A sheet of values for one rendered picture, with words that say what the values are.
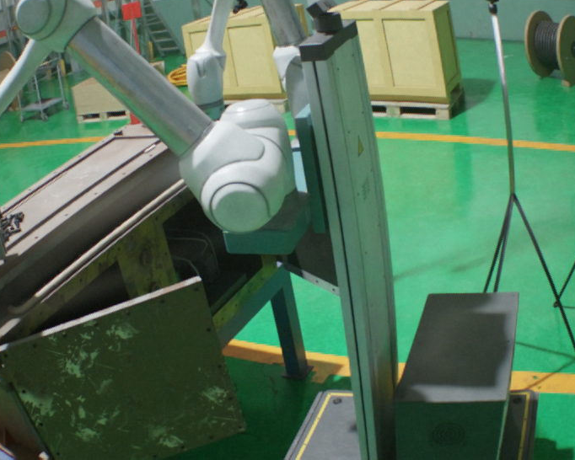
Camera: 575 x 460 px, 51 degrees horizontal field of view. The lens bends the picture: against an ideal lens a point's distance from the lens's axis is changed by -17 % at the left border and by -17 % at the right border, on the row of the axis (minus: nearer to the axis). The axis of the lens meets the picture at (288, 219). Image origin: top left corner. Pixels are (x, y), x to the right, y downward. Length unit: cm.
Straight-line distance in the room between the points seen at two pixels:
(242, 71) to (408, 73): 190
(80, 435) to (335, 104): 117
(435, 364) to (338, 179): 64
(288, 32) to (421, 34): 437
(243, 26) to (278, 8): 520
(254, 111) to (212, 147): 21
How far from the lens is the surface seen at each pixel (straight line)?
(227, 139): 135
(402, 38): 651
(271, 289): 298
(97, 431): 197
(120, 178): 225
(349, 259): 174
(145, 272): 225
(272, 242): 158
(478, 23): 1077
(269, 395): 329
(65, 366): 182
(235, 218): 133
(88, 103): 924
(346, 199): 166
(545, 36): 792
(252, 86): 743
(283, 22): 212
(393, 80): 666
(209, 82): 199
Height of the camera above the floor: 207
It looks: 25 degrees down
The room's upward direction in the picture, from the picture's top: 10 degrees counter-clockwise
